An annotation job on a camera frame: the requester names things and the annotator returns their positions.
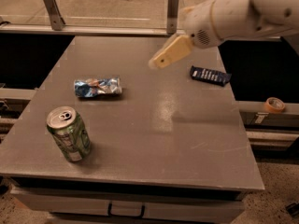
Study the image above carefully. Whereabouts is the clear glass barrier panel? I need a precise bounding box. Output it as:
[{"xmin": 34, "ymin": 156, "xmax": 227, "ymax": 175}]
[{"xmin": 0, "ymin": 0, "xmax": 207, "ymax": 29}]

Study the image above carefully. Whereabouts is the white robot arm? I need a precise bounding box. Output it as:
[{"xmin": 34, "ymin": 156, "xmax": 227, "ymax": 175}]
[{"xmin": 149, "ymin": 0, "xmax": 299, "ymax": 69}]

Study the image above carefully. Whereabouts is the orange tape roll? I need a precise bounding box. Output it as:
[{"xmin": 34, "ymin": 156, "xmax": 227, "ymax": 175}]
[{"xmin": 264, "ymin": 97, "xmax": 285, "ymax": 113}]

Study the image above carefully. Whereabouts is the blue redbull can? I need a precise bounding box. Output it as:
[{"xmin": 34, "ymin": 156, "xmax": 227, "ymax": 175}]
[{"xmin": 74, "ymin": 77, "xmax": 122, "ymax": 98}]

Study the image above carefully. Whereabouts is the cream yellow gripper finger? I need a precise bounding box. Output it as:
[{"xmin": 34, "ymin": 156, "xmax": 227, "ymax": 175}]
[{"xmin": 149, "ymin": 34, "xmax": 193, "ymax": 69}]

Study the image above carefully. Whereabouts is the green soda can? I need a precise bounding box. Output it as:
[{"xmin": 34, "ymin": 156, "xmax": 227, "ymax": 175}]
[{"xmin": 46, "ymin": 106, "xmax": 91, "ymax": 162}]

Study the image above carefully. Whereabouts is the grey drawer with black handle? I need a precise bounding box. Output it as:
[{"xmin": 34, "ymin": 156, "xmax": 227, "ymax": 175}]
[{"xmin": 11, "ymin": 187, "xmax": 244, "ymax": 224}]

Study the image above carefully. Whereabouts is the left metal bracket post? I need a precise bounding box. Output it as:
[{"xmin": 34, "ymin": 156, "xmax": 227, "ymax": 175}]
[{"xmin": 43, "ymin": 0, "xmax": 65, "ymax": 31}]

